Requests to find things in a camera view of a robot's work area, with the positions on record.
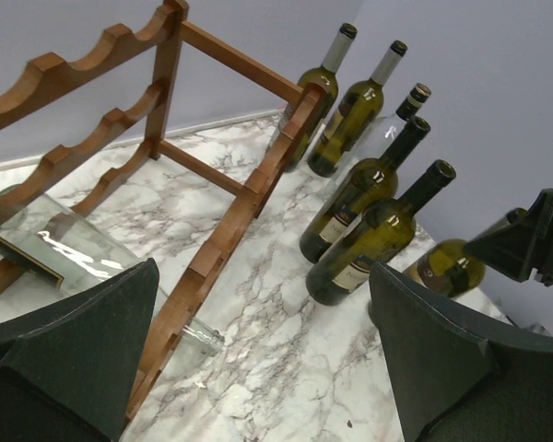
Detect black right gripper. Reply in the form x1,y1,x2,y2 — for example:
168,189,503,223
464,188,553,286

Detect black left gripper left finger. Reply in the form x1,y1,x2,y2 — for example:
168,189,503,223
0,259,159,441

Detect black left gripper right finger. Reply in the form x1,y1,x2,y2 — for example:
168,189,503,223
370,263,553,441

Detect green bottle brown label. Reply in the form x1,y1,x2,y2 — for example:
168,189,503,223
402,207,527,298

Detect dark green wine bottle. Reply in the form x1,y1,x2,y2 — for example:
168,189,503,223
305,159,456,306
299,116,430,263

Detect clear glass wine bottle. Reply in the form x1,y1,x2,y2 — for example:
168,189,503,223
0,183,226,358

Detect clear bottle black cap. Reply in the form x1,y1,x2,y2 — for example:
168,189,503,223
318,83,432,202

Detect green bottle silver foil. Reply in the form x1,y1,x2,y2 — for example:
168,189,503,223
282,22,358,173
307,40,408,177

